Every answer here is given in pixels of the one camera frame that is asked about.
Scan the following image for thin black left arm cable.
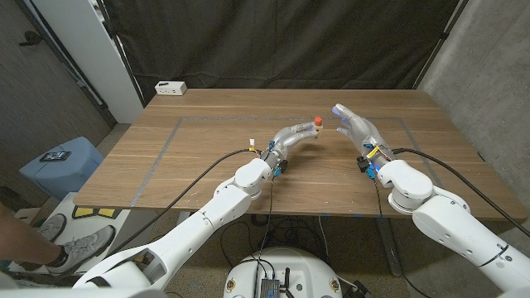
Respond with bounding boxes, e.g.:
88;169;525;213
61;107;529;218
253;176;275;298

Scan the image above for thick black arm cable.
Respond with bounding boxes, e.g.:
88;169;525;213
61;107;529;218
107;148;261;257
391;147;530;239

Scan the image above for black phone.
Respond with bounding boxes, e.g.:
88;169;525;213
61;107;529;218
39;151;72;162

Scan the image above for blue stool with phone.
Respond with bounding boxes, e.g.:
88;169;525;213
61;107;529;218
18;137;104;199

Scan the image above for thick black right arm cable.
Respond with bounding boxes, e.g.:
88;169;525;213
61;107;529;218
391;147;530;239

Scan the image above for black floor cables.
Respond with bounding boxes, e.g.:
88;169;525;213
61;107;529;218
219;214;328;268

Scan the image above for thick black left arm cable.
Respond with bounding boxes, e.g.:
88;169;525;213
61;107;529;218
107;148;261;257

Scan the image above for black backdrop curtain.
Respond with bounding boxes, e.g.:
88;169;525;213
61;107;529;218
101;0;471;94

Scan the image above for black backdrop stand pole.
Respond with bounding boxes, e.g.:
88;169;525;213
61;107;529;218
412;0;471;90
95;0;147;108

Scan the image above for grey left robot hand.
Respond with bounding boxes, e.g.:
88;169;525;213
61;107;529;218
261;122;320;170

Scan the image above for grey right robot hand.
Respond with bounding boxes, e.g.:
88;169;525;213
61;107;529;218
331;103;394;167

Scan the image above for white pillar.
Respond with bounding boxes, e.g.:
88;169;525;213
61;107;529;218
31;0;144;124

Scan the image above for white power strip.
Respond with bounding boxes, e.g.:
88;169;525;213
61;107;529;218
155;80;188;97

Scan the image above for black wall rail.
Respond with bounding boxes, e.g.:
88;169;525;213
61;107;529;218
15;0;118;127

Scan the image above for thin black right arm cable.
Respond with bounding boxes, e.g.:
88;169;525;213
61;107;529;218
372;177;434;298

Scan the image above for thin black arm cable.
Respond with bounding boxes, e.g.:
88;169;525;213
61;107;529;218
372;177;434;298
253;176;275;298

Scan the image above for person's bare leg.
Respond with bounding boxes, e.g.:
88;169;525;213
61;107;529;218
0;202;70;268

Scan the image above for grey table leg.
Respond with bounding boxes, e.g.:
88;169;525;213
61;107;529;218
374;217;403;277

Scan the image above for grey sneaker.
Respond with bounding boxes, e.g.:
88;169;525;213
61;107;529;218
39;213;67;243
45;225;116;274

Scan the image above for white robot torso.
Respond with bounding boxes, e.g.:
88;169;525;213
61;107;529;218
223;247;344;298

